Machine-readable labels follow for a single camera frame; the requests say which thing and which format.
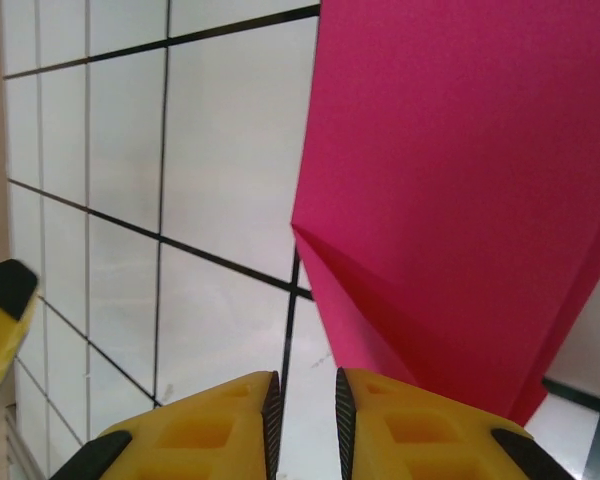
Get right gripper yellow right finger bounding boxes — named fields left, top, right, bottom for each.
left=334, top=367, right=565, bottom=480

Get pink square paper sheet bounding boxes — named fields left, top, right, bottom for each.
left=289, top=0, right=600, bottom=432

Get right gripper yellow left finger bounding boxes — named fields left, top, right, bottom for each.
left=49, top=369, right=284, bottom=480

